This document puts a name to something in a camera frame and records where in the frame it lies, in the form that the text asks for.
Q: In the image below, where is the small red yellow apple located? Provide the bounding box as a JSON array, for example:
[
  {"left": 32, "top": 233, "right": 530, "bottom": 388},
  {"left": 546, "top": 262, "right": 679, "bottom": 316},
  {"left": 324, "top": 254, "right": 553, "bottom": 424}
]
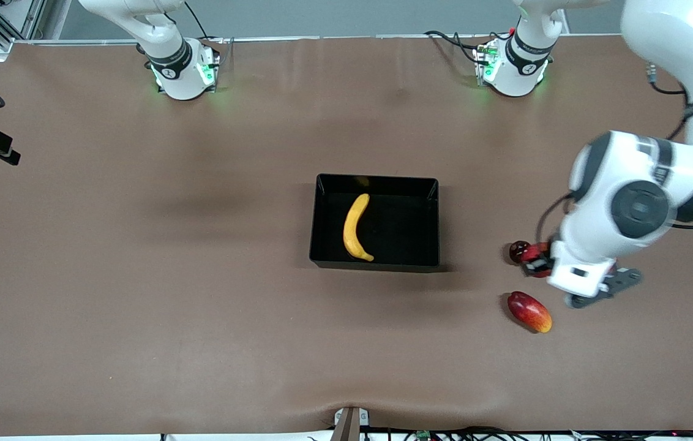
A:
[{"left": 527, "top": 242, "right": 552, "bottom": 279}]

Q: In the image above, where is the black plastic box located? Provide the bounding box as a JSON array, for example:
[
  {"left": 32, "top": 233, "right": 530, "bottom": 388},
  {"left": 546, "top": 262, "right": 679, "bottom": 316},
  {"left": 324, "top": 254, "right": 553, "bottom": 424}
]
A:
[{"left": 309, "top": 173, "right": 441, "bottom": 273}]

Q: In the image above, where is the yellow banana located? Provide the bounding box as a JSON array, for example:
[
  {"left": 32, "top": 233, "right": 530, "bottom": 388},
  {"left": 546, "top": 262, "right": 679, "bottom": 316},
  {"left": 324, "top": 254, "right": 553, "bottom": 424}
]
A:
[{"left": 343, "top": 193, "right": 376, "bottom": 263}]

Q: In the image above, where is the red yellow mango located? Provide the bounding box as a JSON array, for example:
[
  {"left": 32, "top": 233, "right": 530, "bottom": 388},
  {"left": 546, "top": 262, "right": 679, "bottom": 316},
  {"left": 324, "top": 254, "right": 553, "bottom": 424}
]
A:
[{"left": 507, "top": 291, "right": 553, "bottom": 334}]

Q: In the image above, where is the brown table mat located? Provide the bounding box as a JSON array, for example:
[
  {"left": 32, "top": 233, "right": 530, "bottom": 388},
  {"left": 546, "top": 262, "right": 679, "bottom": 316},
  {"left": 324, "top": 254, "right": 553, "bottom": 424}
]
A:
[{"left": 0, "top": 34, "right": 693, "bottom": 437}]

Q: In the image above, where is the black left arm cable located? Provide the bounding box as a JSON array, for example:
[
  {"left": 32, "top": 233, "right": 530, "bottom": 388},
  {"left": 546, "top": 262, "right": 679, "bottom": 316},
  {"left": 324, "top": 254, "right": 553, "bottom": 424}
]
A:
[{"left": 535, "top": 61, "right": 693, "bottom": 246}]

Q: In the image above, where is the black base cable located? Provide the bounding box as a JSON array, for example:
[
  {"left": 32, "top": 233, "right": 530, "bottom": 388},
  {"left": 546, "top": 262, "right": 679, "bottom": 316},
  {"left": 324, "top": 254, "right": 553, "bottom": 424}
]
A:
[
  {"left": 425, "top": 29, "right": 483, "bottom": 65},
  {"left": 184, "top": 0, "right": 225, "bottom": 43}
]

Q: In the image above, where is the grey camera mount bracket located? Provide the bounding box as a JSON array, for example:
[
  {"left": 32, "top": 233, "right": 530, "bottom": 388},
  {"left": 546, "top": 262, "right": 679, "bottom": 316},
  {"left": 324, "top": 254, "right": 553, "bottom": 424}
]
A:
[{"left": 331, "top": 406, "right": 372, "bottom": 441}]

